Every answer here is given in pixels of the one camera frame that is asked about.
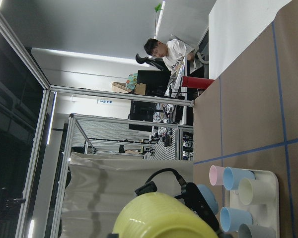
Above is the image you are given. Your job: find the pink plastic cup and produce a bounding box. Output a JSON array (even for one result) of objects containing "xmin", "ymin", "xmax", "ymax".
[{"xmin": 209, "ymin": 165, "xmax": 225, "ymax": 186}]

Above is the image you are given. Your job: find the yellow plastic cup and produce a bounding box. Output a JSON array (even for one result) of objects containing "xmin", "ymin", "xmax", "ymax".
[{"xmin": 112, "ymin": 192, "xmax": 218, "ymax": 238}]

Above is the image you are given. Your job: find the light blue cup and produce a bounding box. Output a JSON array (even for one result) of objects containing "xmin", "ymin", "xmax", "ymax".
[
  {"xmin": 220, "ymin": 207, "xmax": 253, "ymax": 232},
  {"xmin": 223, "ymin": 167, "xmax": 255, "ymax": 191}
]

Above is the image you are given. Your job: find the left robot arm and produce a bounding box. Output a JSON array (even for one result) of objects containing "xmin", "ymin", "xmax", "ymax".
[{"xmin": 197, "ymin": 184, "xmax": 219, "ymax": 215}]

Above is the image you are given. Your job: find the cream plastic cup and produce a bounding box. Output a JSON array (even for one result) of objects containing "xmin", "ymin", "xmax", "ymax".
[{"xmin": 238, "ymin": 178, "xmax": 276, "ymax": 205}]

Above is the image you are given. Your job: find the grey plastic cup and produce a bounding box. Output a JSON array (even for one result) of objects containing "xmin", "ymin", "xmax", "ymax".
[{"xmin": 238, "ymin": 224, "xmax": 277, "ymax": 238}]

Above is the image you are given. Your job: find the red cylinder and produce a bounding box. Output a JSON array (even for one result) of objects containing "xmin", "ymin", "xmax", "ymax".
[{"xmin": 182, "ymin": 76, "xmax": 215, "ymax": 90}]

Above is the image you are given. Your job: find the seated person white shirt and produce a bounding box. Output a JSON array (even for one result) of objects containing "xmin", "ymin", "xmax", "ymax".
[{"xmin": 144, "ymin": 38, "xmax": 195, "ymax": 73}]

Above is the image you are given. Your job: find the white serving tray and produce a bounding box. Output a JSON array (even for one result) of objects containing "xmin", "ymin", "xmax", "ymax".
[{"xmin": 220, "ymin": 167, "xmax": 280, "ymax": 238}]

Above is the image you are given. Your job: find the black left camera cable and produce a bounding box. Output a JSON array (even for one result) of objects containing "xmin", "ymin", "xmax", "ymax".
[{"xmin": 144, "ymin": 168, "xmax": 188, "ymax": 194}]

